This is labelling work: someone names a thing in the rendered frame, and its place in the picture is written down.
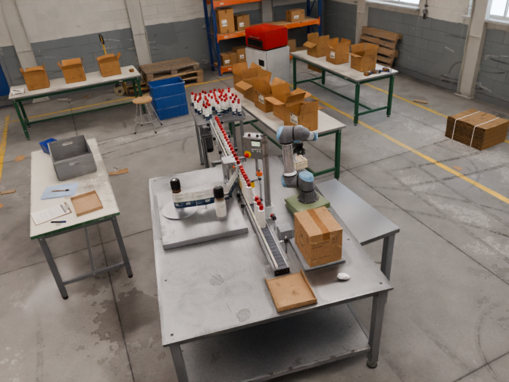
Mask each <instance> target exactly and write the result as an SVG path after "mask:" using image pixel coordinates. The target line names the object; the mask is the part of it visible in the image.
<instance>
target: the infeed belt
mask: <svg viewBox="0 0 509 382"><path fill-rule="evenodd" d="M250 206H251V210H252V211H253V213H254V214H255V207H254V203H253V204H251V205H250ZM248 210H249V211H250V209H249V208H248ZM250 213H251V212H250ZM251 216H252V214H251ZM252 218H253V216H252ZM253 220H254V218H253ZM254 222H255V220H254ZM255 225H256V227H257V224H256V223H255ZM257 228H258V227H257ZM261 231H262V233H263V235H264V238H265V240H266V241H267V244H268V246H269V248H270V251H271V252H272V254H273V257H274V259H275V261H276V263H277V266H278V268H276V267H275V264H274V263H273V265H274V267H275V269H276V271H278V270H282V269H285V268H288V267H287V265H286V263H285V261H284V259H283V257H282V255H281V253H280V251H279V249H278V247H277V245H276V242H275V240H274V238H273V236H272V234H271V232H270V230H269V228H268V226H267V224H266V228H264V229H261ZM258 232H259V234H260V235H261V233H260V231H259V230H258ZM261 239H262V240H263V238H262V236H261ZM263 242H264V240H263ZM264 245H265V243H264ZM265 247H266V245H265ZM266 249H267V247H266ZM267 251H268V249H267ZM268 254H269V256H270V253H269V252H268ZM270 258H271V256H270ZM271 260H272V259H271ZM272 262H273V260H272Z"/></svg>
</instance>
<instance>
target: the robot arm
mask: <svg viewBox="0 0 509 382"><path fill-rule="evenodd" d="M317 138H318V134H317V132H311V131H309V129H308V128H306V127H303V126H302V125H297V126H280V127H278V130H277V133H276V139H277V141H279V144H281V145H282V150H283V164H284V172H283V174H282V175H281V182H282V185H283V186H284V187H287V188H301V192H300V194H299V199H300V200H301V201H303V202H313V201H314V200H316V199H317V194H316V192H315V189H314V176H313V174H312V173H311V172H308V171H303V172H300V173H299V174H297V171H295V166H294V160H295V156H296V154H297V156H299V155H302V156H303V157H306V155H305V149H304V148H303V145H304V144H303V141H317ZM293 143H295V144H293ZM292 148H294V150H293V149H292Z"/></svg>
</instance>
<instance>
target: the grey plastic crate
mask: <svg viewBox="0 0 509 382"><path fill-rule="evenodd" d="M65 142H73V143H72V144H69V145H65V146H63V145H62V144H63V143H65ZM47 144H48V149H49V152H50V156H51V159H52V164H53V166H54V168H55V172H56V174H57V177H58V179H59V180H60V181H63V180H69V179H71V178H75V177H79V176H83V175H85V174H91V173H93V172H96V171H97V167H96V164H95V159H94V157H93V153H92V150H91V149H90V147H89V144H88V142H87V140H86V138H85V135H84V134H82V135H79V136H73V137H70V138H66V139H60V140H57V141H54V142H48V143H47Z"/></svg>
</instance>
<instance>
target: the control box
mask: <svg viewBox="0 0 509 382"><path fill-rule="evenodd" d="M248 134H249V133H246V134H245V135H244V136H243V146H244V154H245V153H248V154H249V157H248V158H253V159H261V160H263V152H262V140H261V136H260V133H250V134H251V136H250V137H248ZM256 134H258V135H259V137H258V138H257V137H256ZM251 140H259V141H261V147H254V146H251ZM251 148H255V149H261V153H256V152H251Z"/></svg>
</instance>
